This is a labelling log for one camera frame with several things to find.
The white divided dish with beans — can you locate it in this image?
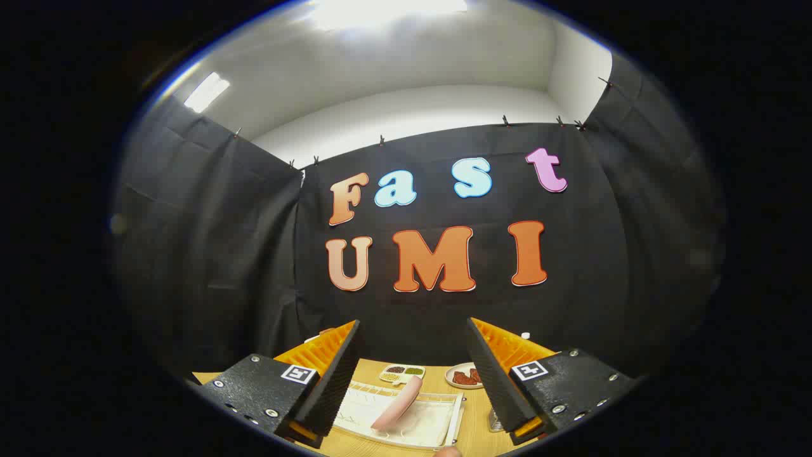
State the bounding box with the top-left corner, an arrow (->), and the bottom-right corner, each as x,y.
379,364 -> 426,386

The white round plate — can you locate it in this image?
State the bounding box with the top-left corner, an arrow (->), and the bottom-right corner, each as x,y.
445,362 -> 486,389

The pink plate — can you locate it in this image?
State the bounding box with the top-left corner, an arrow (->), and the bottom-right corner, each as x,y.
371,376 -> 423,432

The white wire dish rack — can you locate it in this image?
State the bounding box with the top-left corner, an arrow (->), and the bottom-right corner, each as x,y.
333,380 -> 467,451

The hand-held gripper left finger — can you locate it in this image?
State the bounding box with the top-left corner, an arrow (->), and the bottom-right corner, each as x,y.
190,319 -> 365,449

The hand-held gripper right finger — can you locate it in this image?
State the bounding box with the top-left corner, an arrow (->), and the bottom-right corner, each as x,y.
466,317 -> 638,446

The black backdrop cloth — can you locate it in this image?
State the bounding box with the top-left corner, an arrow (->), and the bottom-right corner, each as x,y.
114,54 -> 727,381

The white drain tray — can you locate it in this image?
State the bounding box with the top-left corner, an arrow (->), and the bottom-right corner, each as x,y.
343,390 -> 454,445

